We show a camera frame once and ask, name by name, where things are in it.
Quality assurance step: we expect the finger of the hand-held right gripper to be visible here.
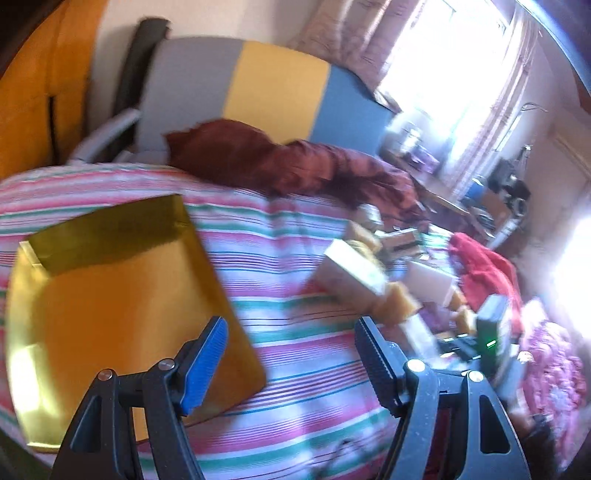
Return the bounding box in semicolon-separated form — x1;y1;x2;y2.
438;336;481;361

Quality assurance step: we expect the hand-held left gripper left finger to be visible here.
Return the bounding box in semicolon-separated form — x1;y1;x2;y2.
54;316;229;480

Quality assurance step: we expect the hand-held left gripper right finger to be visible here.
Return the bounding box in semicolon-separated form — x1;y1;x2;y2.
355;316;532;480

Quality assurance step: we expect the purple packet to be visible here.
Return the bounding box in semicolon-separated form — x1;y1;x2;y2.
422;305;455;330

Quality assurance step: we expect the white sponge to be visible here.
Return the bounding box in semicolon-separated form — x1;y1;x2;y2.
406;261;455;306

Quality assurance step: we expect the tall cream box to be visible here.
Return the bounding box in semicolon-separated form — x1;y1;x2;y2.
314;239;387;298

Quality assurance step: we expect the gold tray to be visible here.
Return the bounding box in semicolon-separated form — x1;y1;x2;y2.
7;195;269;450

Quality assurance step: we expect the yellow knit cloth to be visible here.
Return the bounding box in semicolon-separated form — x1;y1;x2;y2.
346;220;384;254

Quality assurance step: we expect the red cloth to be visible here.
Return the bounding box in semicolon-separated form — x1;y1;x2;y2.
450;233;522;319

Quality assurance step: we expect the green white box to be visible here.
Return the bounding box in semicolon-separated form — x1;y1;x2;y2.
379;228;423;261

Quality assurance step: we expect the striped blanket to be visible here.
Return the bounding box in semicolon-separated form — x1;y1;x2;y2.
0;164;462;480

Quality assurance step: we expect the blue cup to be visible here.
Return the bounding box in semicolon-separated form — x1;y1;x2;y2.
464;178;488;204

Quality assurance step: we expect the wooden desk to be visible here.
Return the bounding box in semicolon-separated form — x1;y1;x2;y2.
383;152;499;241

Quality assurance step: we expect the black tripod equipment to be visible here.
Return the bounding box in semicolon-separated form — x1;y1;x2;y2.
489;145;532;213

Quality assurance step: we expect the maroon cloth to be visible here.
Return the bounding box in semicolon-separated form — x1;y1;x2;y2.
166;119;428;217

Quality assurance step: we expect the sheer striped curtain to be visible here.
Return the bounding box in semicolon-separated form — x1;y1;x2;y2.
450;23;539;199

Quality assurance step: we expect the grey yellow blue chair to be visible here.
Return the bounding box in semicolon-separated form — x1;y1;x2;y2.
69;37;400;164

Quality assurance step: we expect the black rolled mat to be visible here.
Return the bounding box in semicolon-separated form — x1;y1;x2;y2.
113;17;171;121

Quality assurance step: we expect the wooden wardrobe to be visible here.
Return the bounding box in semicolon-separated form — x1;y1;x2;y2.
0;0;109;178

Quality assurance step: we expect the patterned pink curtain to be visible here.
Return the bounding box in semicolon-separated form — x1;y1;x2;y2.
286;0;444;112

